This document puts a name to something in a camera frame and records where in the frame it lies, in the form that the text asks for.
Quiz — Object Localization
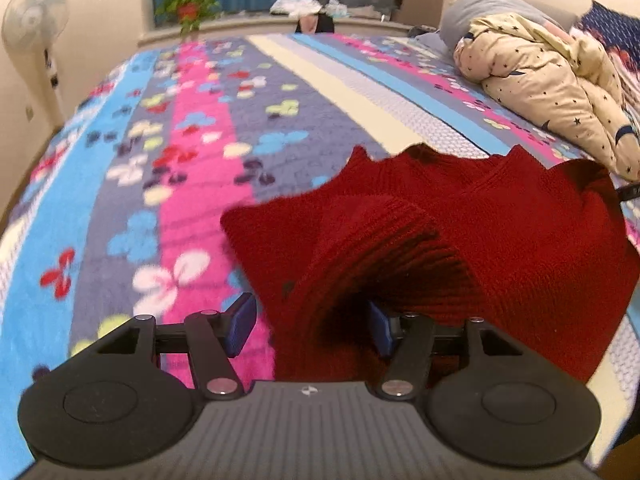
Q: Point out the white standing fan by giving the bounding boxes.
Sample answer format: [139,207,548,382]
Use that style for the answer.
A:
[1,0,71,128]

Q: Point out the grey pillow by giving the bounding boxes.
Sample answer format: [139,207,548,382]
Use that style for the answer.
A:
[438,0,581,56]

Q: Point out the colourful flower-print bed blanket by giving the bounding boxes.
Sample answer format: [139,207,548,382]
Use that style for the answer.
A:
[0,33,640,480]

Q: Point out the red knitted sweater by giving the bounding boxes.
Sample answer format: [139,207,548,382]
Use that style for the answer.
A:
[220,144,640,386]

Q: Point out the white crumpled item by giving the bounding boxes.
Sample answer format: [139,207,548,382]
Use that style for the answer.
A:
[269,0,327,17]

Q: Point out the green potted plant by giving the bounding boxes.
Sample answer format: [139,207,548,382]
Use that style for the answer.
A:
[154,0,222,36]

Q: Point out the black and pink item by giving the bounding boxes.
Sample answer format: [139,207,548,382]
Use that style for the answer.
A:
[295,14,337,36]

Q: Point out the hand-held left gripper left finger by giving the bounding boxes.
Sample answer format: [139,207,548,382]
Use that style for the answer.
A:
[94,292,259,402]

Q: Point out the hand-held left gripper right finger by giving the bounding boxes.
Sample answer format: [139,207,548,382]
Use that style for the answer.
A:
[367,300,525,402]

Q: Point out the cream star-print quilt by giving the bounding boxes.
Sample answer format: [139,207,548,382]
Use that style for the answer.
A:
[453,13,640,183]

